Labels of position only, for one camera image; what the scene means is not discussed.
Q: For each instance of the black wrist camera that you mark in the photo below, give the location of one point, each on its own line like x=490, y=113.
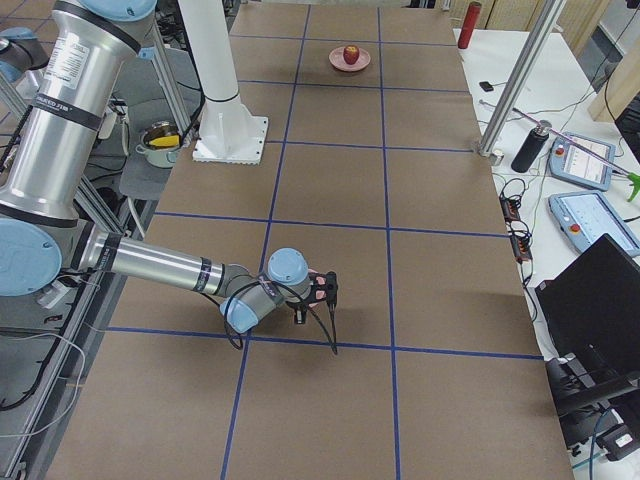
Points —
x=324, y=288

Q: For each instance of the black laptop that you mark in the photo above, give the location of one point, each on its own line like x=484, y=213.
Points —
x=591, y=309

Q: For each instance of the pink plate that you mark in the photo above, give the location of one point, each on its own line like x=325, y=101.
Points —
x=336, y=60

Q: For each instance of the small metal cup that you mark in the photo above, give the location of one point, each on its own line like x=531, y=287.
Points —
x=496, y=157

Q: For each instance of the near teach pendant tablet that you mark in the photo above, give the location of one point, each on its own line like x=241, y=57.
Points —
x=585, y=216

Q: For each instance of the aluminium frame post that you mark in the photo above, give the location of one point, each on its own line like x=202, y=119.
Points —
x=525, y=62

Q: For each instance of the black water bottle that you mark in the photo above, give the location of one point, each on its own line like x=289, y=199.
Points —
x=531, y=147

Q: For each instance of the small black square device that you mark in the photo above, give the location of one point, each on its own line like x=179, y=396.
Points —
x=486, y=86

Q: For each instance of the metal reacher grabber stick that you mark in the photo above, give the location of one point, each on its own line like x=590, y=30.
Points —
x=632, y=177

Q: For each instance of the black orange usb hub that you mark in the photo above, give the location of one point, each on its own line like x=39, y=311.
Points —
x=510, y=207

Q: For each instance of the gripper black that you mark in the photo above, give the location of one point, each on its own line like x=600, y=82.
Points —
x=300, y=316

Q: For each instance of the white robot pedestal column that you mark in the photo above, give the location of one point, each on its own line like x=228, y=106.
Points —
x=228, y=132

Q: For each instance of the teach pendant tablet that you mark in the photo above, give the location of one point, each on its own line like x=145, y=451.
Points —
x=585, y=216
x=568, y=163

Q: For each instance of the far teach pendant tablet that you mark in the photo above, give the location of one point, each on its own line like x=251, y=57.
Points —
x=568, y=163

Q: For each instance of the metal pot with banana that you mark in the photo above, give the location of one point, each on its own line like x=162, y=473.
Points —
x=160, y=144

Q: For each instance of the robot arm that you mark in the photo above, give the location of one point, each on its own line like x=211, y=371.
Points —
x=46, y=234

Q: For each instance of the red apple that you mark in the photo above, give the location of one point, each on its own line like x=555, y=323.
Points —
x=351, y=54

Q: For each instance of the red cylinder bottle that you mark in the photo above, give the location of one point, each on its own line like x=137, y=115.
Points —
x=469, y=23

